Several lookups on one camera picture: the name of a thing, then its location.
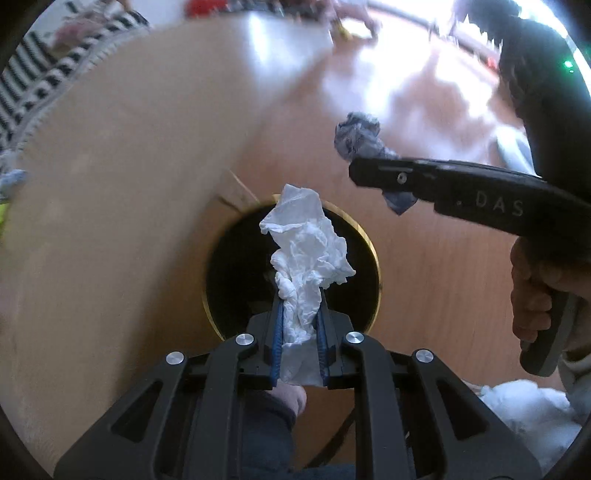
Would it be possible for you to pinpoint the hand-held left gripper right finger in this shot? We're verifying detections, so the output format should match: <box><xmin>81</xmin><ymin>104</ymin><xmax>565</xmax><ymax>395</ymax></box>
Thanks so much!
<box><xmin>316</xmin><ymin>291</ymin><xmax>543</xmax><ymax>480</ymax></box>

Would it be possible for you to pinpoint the grey blue paper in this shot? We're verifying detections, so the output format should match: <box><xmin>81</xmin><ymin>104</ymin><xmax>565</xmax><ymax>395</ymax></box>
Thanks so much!
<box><xmin>334</xmin><ymin>111</ymin><xmax>419</xmax><ymax>217</ymax></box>

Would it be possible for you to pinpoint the red plastic bag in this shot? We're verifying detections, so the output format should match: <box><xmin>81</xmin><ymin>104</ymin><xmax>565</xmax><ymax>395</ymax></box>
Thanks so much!
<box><xmin>185</xmin><ymin>0</ymin><xmax>232</xmax><ymax>17</ymax></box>

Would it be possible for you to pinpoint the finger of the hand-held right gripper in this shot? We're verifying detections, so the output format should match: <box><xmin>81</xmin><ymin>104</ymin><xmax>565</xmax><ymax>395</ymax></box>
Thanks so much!
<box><xmin>348</xmin><ymin>157</ymin><xmax>444</xmax><ymax>206</ymax></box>

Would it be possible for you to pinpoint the crumpled blue white paper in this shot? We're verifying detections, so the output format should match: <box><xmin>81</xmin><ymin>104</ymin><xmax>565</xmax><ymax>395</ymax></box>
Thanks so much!
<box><xmin>0</xmin><ymin>168</ymin><xmax>27</xmax><ymax>204</ymax></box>

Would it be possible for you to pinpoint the white tissue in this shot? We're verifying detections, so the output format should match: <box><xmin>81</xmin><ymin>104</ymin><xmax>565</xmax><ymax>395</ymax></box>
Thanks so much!
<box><xmin>259</xmin><ymin>183</ymin><xmax>357</xmax><ymax>386</ymax></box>

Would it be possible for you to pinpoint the black bin gold rim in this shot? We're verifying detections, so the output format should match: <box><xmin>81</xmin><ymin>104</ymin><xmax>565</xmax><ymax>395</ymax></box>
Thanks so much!
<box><xmin>202</xmin><ymin>196</ymin><xmax>382</xmax><ymax>342</ymax></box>

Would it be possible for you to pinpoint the person's right hand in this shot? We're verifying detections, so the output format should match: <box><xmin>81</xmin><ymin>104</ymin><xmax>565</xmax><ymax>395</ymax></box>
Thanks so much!
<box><xmin>510</xmin><ymin>239</ymin><xmax>591</xmax><ymax>354</ymax></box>

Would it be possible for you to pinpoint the black white striped blanket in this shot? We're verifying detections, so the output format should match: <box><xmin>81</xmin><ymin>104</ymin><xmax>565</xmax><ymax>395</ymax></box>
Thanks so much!
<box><xmin>0</xmin><ymin>0</ymin><xmax>153</xmax><ymax>153</ymax></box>

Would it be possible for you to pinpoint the white crumpled cloth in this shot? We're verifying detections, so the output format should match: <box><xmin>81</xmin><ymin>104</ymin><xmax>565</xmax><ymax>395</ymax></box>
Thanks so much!
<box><xmin>478</xmin><ymin>379</ymin><xmax>585</xmax><ymax>467</ymax></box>

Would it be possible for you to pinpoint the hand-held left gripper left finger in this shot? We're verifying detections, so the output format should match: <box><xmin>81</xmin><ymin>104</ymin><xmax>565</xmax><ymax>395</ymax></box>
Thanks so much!
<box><xmin>54</xmin><ymin>288</ymin><xmax>283</xmax><ymax>480</ymax></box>

